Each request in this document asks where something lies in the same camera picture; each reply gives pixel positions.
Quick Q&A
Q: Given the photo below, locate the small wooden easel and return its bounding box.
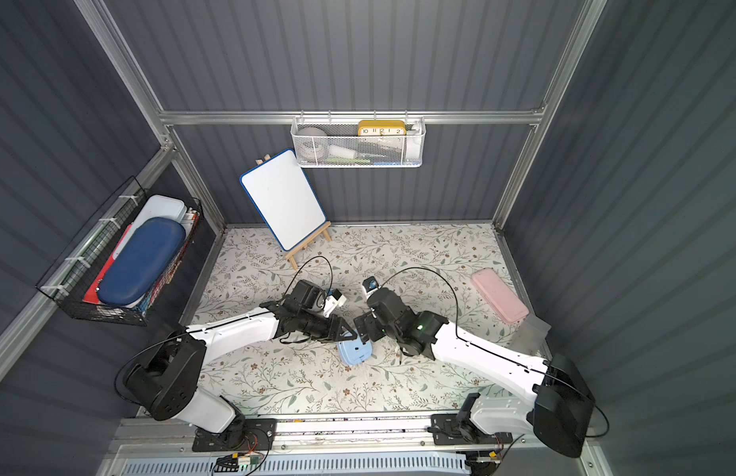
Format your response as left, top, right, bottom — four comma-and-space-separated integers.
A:
256, 153, 334, 270

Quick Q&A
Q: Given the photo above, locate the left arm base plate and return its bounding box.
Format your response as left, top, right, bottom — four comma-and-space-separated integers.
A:
192, 418, 278, 452

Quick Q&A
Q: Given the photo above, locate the yellow clock in basket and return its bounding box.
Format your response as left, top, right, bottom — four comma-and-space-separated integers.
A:
357, 119, 407, 138

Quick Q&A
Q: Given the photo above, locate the white board blue frame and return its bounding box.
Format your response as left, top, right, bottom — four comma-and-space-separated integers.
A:
239, 148, 328, 252

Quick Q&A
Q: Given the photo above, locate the white wire wall basket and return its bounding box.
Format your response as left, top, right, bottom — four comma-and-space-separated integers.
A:
291, 116, 427, 169

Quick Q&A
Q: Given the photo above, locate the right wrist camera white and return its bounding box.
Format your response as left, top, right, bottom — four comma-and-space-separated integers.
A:
362, 276, 380, 299

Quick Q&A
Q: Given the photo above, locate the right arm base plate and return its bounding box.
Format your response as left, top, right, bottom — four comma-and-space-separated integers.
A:
427, 414, 514, 447

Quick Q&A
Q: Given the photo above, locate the white plastic box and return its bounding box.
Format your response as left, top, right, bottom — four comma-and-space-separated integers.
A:
122, 194, 187, 243

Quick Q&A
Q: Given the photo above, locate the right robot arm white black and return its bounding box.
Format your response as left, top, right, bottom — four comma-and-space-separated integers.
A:
355, 288, 596, 458

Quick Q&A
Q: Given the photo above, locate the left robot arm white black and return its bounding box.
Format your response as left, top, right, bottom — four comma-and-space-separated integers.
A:
114, 280, 357, 438

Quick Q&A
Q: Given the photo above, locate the red folder in basket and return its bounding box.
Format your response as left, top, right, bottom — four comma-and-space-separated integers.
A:
82, 223, 133, 305

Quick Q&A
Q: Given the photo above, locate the pink rectangular case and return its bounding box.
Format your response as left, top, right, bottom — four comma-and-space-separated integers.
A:
471, 269, 530, 325

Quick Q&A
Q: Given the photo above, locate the light blue alarm clock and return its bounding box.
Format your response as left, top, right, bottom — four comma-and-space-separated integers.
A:
337, 338, 373, 367

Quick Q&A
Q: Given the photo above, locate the tape roll in basket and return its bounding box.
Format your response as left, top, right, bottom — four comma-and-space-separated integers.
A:
293, 127, 330, 164

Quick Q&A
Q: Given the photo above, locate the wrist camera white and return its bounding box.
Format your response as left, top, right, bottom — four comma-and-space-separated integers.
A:
322, 289, 346, 319
362, 276, 380, 299

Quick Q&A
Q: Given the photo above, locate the dark blue oval case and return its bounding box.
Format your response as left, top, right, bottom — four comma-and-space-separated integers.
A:
98, 218, 186, 307

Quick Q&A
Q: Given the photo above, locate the black wire side basket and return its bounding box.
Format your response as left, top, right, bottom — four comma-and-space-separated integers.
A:
36, 177, 203, 326

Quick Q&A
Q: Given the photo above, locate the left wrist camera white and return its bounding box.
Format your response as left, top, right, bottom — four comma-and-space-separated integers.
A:
322, 289, 346, 319

